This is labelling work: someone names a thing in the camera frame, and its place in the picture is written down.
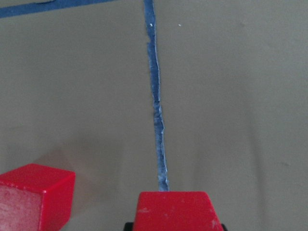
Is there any red cube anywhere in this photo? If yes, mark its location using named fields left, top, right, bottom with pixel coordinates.
left=133, top=192, right=224, bottom=231
left=0, top=164, right=76, bottom=231

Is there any long blue tape line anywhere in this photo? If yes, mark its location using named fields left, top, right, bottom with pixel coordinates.
left=143, top=0, right=170, bottom=192

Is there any crossing blue tape line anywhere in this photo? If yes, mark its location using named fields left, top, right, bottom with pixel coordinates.
left=0, top=0, right=145, bottom=18

